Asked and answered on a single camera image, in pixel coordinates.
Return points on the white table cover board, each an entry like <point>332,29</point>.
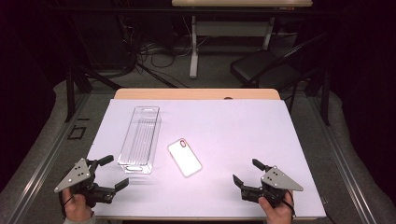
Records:
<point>236,130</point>

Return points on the white-legged desk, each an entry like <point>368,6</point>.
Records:
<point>230,28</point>

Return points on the light wooden table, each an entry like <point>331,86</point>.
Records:
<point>193,93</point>

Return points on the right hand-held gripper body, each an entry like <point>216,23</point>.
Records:
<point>278,181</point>

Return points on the person's left hand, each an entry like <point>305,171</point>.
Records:
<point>76,208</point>

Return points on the black metal stand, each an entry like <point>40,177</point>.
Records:
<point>325,99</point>
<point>70,93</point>

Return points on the aluminium floor rail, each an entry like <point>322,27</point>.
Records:
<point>40,168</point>
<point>345,168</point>

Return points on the clear plastic bin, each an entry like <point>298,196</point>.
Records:
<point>140,141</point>

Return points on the person's right hand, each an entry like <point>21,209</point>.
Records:
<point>278,214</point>

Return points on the black folding chair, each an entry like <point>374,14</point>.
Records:
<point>258,67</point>

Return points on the clear phone case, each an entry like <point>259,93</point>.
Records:
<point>184,158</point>

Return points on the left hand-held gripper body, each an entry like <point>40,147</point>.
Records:
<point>76,175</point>

